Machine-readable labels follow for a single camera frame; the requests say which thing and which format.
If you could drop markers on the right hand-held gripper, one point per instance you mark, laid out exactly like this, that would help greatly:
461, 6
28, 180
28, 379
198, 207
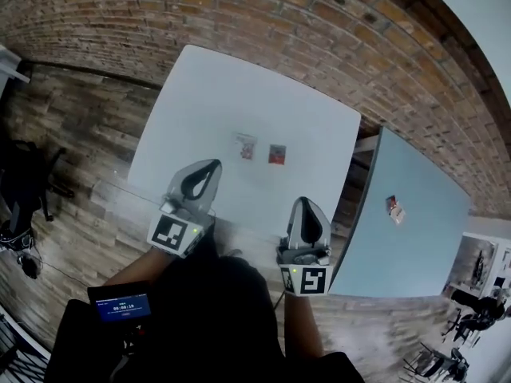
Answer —
311, 279

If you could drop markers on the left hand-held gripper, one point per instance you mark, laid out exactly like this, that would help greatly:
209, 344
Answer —
171, 234

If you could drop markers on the clear packet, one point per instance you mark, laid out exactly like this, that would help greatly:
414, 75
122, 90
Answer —
246, 146

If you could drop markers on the person's right forearm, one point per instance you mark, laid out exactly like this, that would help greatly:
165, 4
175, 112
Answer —
301, 325

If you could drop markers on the person's left forearm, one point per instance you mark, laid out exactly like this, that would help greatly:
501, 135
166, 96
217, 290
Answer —
139, 269

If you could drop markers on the black chest-mounted screen device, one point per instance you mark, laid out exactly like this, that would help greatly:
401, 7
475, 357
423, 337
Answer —
121, 303

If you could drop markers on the person's black clothing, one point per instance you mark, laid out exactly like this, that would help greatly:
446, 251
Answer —
207, 325

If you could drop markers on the black office chair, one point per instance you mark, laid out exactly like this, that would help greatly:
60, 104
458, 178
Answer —
24, 186

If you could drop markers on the black swivel chair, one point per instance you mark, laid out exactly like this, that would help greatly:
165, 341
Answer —
467, 329

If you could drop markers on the black metal rack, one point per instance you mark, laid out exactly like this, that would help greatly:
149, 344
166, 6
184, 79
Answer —
18, 357

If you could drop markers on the black metal frame chair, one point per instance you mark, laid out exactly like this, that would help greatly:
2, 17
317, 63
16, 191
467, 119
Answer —
437, 363

